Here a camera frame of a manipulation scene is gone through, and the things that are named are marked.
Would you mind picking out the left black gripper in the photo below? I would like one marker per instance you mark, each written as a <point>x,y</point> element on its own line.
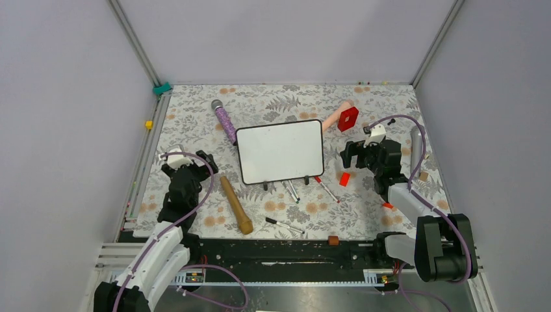
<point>193,167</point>

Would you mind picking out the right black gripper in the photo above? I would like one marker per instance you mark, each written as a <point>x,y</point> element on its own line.
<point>360,151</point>

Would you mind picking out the red capped whiteboard marker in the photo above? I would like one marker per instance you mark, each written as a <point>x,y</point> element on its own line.
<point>325,187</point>

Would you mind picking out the white whiteboard black frame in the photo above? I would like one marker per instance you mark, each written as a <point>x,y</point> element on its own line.
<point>280,151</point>

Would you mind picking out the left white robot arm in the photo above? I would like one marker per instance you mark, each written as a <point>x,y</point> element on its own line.
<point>170,246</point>

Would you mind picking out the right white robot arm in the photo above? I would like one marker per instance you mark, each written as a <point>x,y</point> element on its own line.
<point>443,247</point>

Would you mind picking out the small red cube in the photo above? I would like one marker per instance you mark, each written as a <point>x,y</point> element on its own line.
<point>344,179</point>

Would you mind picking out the red square block with hole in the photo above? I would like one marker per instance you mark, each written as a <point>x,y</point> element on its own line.
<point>347,119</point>

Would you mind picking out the purple glitter microphone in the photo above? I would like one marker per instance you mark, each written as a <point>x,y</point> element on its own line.
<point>224,120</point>

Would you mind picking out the pink toy microphone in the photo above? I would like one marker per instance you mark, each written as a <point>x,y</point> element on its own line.
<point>334,117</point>

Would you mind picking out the silver grey microphone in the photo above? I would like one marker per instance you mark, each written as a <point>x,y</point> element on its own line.
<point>417,136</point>

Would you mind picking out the black capped marker by board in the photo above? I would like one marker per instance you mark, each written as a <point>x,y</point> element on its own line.
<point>294,192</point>

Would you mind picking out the small tan wooden block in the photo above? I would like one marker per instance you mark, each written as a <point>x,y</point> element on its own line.
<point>423,176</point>

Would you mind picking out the green capped marker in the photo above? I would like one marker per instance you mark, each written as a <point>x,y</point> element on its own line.
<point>289,190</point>

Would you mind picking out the black capped marker front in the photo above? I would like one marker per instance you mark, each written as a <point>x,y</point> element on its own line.
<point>283,225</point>

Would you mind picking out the teal corner clip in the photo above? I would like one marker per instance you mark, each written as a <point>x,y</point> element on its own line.
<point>159,90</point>

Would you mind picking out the small brown wooden cube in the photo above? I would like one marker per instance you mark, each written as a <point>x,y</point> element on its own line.
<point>333,240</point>

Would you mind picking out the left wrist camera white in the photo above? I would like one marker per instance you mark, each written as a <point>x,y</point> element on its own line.
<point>173,158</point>

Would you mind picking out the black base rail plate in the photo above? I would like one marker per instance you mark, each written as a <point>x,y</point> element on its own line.
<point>292,261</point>

